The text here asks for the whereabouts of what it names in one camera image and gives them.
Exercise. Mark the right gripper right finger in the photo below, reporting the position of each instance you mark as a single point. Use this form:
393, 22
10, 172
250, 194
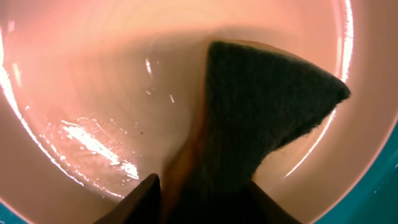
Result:
272, 211

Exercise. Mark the green yellow sponge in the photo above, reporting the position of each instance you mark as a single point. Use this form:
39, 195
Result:
254, 100

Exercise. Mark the yellow plate with stain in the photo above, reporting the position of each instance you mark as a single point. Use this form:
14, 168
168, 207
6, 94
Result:
96, 95

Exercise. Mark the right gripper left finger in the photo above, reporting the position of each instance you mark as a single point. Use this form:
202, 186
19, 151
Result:
141, 206

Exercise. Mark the teal plastic tray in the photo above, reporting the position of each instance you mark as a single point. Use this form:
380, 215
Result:
367, 193

